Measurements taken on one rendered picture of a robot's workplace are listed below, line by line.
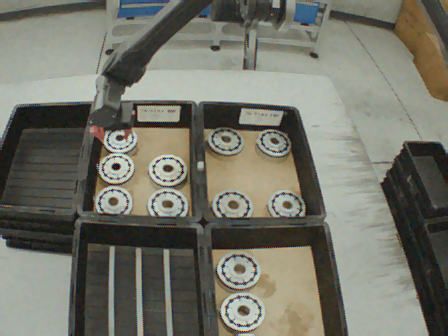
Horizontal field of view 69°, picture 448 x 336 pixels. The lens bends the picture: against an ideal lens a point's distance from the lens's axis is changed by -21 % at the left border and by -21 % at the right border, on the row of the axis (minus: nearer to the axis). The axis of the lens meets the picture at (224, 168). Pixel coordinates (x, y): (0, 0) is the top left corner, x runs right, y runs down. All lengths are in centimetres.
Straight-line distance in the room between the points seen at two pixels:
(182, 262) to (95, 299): 24
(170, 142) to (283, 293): 54
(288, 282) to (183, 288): 25
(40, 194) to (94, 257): 26
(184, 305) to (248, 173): 43
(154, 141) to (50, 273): 51
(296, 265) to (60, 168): 70
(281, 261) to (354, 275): 30
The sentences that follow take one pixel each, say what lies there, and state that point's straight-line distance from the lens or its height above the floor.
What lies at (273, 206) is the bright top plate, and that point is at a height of 86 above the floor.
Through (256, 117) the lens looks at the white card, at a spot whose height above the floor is 89.
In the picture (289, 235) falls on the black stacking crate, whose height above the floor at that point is 89.
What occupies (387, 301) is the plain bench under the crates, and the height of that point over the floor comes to 70.
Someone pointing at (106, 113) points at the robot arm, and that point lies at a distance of 80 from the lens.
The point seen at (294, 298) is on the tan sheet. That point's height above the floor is 83.
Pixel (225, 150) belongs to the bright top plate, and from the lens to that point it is 113.
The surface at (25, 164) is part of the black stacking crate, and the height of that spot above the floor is 83.
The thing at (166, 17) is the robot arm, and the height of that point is 136.
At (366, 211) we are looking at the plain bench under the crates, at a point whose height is 70.
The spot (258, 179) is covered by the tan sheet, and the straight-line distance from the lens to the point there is 112.
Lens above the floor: 169
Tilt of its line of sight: 50 degrees down
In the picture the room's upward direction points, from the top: 11 degrees clockwise
